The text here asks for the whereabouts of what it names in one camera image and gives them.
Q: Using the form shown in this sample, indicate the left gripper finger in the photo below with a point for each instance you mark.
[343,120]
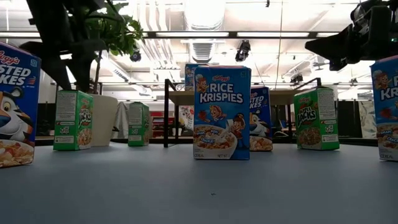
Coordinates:
[60,74]
[82,71]

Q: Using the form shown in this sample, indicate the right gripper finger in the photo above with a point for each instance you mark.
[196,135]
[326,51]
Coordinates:
[335,45]

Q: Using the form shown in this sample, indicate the Frosted Flakes blue cereal box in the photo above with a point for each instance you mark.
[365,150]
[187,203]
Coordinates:
[18,93]
[261,118]

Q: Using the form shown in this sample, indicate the Apple Jacks green cereal box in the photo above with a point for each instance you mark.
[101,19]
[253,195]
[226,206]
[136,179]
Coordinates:
[73,124]
[138,124]
[315,124]

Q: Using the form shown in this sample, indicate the Rice Krispies blue cereal box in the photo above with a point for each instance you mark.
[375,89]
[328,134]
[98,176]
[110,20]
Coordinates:
[385,109]
[189,77]
[222,109]

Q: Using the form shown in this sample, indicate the small black spotlight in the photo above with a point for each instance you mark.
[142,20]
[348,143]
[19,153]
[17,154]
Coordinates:
[297,78]

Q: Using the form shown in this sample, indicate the cream plant pot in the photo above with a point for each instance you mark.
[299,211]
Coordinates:
[105,121]

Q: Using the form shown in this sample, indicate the green leafy plant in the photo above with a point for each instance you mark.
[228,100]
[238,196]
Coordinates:
[124,34]

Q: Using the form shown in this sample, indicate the grey draped cloth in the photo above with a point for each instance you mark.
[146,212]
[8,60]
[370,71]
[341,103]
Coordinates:
[121,121]

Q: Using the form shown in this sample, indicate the leaf-patterned panel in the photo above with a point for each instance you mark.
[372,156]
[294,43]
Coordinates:
[364,121]

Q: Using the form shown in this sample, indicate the red shelving unit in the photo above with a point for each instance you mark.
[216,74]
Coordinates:
[158,124]

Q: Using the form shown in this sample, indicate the black dome camera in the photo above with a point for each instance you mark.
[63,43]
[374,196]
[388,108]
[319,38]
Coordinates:
[135,56]

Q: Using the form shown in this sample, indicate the black table frame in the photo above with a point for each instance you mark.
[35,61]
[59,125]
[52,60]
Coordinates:
[118,141]

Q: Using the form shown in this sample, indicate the black hanging camera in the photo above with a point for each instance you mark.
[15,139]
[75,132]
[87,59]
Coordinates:
[243,49]

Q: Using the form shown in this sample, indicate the wooden shelf with black frame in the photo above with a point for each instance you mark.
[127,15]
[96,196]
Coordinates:
[182,98]

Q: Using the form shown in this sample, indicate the silver ventilation duct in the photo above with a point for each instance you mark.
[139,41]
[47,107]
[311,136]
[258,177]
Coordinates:
[203,46]

